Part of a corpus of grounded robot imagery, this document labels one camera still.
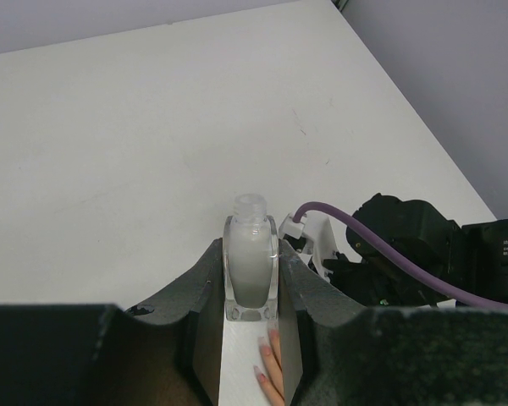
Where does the mannequin hand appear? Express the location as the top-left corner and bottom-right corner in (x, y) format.
(254, 326), (284, 406)

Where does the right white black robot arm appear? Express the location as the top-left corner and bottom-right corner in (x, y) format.
(322, 194), (508, 306)

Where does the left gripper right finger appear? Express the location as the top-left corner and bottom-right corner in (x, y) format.
(279, 242), (508, 405)

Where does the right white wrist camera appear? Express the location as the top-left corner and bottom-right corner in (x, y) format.
(279, 211), (338, 281)

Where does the clear nail polish bottle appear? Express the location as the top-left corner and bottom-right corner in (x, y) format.
(223, 194), (279, 321)

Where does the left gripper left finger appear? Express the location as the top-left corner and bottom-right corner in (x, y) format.
(0, 240), (224, 405)

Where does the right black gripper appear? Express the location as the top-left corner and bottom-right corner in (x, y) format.
(322, 252), (404, 306)

